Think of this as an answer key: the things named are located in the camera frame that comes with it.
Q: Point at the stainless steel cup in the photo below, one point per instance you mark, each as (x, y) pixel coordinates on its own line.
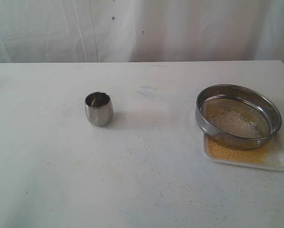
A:
(99, 109)

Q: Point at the yellow grain powder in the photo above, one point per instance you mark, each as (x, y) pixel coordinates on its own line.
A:
(235, 118)

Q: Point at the round steel sieve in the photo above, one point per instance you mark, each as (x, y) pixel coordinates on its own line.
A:
(244, 95)

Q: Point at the white square plastic tray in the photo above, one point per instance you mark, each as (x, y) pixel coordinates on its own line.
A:
(268, 157)

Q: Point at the white backdrop curtain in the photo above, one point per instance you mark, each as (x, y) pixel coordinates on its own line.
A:
(140, 30)

